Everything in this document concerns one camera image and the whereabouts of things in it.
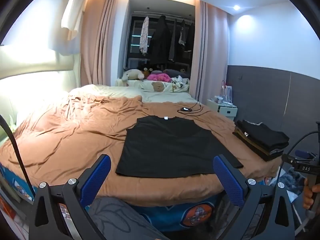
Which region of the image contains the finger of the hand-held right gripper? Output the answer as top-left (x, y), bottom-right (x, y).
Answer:
top-left (295, 150), bottom-right (316, 160)

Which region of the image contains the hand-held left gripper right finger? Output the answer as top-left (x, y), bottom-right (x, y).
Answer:
top-left (212, 154), bottom-right (297, 240)

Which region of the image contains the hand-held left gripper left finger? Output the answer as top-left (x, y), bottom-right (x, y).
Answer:
top-left (29, 154), bottom-right (112, 240)

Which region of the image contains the black t-shirt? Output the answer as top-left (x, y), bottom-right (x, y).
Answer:
top-left (115, 115), bottom-right (244, 178)

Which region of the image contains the stack of folded clothes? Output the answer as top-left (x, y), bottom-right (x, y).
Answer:
top-left (232, 119), bottom-right (290, 162)

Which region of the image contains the person's right hand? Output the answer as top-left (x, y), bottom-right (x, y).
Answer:
top-left (302, 179), bottom-right (320, 210)

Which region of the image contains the grey fluffy rug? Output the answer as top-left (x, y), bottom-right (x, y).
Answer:
top-left (276, 166), bottom-right (308, 205)

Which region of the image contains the grey printed t-shirt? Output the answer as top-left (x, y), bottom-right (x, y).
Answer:
top-left (87, 197), bottom-right (165, 240)

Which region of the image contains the brown blanket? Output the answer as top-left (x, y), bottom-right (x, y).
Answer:
top-left (0, 95), bottom-right (283, 200)

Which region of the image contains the white nightstand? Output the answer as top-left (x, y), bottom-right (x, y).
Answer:
top-left (207, 99), bottom-right (238, 122)

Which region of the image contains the striped gift bag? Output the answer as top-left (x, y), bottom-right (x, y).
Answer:
top-left (220, 80), bottom-right (233, 103)

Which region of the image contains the black and white plush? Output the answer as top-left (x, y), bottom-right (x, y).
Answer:
top-left (171, 76), bottom-right (190, 89)

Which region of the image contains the cream plush toy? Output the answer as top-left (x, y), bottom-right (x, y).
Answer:
top-left (122, 69), bottom-right (145, 87)

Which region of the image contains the cream bear print pillow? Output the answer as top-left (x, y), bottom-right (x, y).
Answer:
top-left (127, 79), bottom-right (190, 92)

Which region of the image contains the beige padded headboard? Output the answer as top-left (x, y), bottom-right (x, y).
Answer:
top-left (0, 45), bottom-right (82, 128)

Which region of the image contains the pink plush toy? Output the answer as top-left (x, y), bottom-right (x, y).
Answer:
top-left (146, 73), bottom-right (172, 82)

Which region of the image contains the brown bear plush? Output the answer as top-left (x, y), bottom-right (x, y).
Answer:
top-left (141, 67), bottom-right (154, 79)

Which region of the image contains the dark grey pillow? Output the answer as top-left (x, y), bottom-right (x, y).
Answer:
top-left (162, 69), bottom-right (187, 78)

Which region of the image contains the pink curtain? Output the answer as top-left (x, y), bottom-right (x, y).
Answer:
top-left (191, 1), bottom-right (229, 103)
top-left (80, 0), bottom-right (130, 87)

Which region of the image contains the grey hanging garment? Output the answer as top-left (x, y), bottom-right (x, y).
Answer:
top-left (178, 21), bottom-right (187, 46)

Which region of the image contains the floral hanging garment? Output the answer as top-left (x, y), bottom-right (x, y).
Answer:
top-left (139, 16), bottom-right (150, 55)

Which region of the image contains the black hanging coat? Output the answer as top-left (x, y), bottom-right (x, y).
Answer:
top-left (149, 15), bottom-right (172, 65)

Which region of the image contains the white hanging garment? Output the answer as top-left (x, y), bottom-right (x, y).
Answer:
top-left (61, 0), bottom-right (89, 40)

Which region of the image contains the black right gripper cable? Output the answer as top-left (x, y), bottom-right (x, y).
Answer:
top-left (276, 129), bottom-right (320, 188)

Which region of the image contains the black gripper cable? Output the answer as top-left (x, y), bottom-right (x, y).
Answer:
top-left (276, 129), bottom-right (320, 188)
top-left (0, 115), bottom-right (34, 189)

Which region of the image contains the black charger with cable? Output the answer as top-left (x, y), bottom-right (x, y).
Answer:
top-left (177, 100), bottom-right (204, 117)

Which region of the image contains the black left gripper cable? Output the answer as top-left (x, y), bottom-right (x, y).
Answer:
top-left (0, 115), bottom-right (34, 189)

